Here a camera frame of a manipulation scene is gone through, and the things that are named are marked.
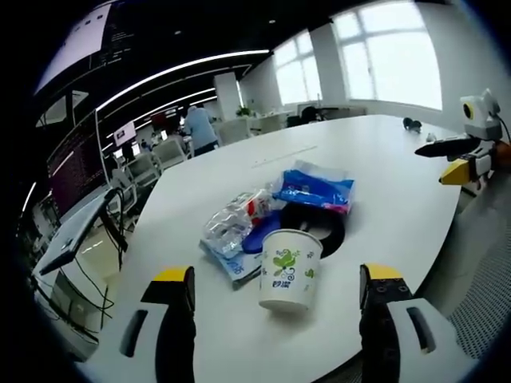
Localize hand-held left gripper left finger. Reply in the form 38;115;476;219
85;265;199;383

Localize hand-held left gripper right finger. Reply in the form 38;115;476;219
358;262;481;383

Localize light blue packet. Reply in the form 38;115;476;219
199;239;265;291

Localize black round ring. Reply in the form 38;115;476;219
279;202;347;259

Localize white paper cup green print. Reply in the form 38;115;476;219
257;227;324;314

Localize crushed clear plastic bottle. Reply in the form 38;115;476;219
199;186;283;260

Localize blue round lid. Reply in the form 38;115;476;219
242;210;285;255

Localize blue tissue packet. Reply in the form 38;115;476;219
271;159;356;217

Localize white table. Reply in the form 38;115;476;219
85;113;477;383

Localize mesh office chair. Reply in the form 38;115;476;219
446;255;505;362

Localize white office chair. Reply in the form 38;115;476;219
153;140;189;173

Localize dark computer monitor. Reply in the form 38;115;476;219
46;114;109;219

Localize black cable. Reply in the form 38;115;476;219
101;187;129;255

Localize large wall screen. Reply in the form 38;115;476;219
34;0;116;96

